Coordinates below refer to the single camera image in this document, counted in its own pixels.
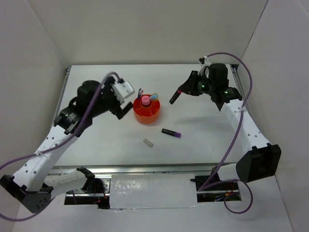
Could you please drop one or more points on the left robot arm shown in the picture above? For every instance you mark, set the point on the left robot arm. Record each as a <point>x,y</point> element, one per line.
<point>31,184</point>

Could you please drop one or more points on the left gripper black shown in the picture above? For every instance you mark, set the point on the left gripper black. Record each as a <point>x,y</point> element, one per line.
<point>107,89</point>

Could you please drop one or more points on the beige eraser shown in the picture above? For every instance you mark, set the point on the beige eraser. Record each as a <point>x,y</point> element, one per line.
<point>149,143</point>

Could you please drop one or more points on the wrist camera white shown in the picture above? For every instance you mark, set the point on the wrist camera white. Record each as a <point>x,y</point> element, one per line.
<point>204,63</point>
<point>123,89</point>

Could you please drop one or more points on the red pen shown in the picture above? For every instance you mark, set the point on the red pen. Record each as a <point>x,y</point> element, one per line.
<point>138,100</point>

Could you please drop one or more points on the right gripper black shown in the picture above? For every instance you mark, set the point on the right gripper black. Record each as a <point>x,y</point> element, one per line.
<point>189,86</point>

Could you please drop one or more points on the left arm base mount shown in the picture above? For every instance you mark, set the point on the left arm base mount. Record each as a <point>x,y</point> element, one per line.
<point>95,191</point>

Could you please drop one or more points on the aluminium front rail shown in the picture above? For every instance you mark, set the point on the aluminium front rail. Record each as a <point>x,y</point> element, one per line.
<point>152,168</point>

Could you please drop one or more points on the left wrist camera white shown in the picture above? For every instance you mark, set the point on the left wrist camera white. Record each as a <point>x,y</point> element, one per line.
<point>123,89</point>

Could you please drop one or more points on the blue clear highlighter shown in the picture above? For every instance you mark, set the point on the blue clear highlighter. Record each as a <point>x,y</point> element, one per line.
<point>154,98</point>

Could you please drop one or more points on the white cover panel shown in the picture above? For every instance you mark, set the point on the white cover panel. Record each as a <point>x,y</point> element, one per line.
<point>152,191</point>

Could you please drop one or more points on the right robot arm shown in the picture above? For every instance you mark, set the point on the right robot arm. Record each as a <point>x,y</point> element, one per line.
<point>260,158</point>

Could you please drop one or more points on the purple black highlighter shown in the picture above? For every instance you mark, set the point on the purple black highlighter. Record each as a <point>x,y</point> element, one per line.
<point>171,133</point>

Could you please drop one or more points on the pink black highlighter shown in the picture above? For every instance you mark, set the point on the pink black highlighter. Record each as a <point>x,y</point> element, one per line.
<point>175,96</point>

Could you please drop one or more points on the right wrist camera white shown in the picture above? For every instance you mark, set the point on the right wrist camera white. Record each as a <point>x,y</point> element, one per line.
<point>204,63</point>

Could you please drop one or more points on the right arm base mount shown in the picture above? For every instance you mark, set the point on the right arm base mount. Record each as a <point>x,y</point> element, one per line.
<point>216,193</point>

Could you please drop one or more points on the orange round organizer container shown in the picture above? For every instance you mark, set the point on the orange round organizer container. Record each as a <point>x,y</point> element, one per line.
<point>147,115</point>

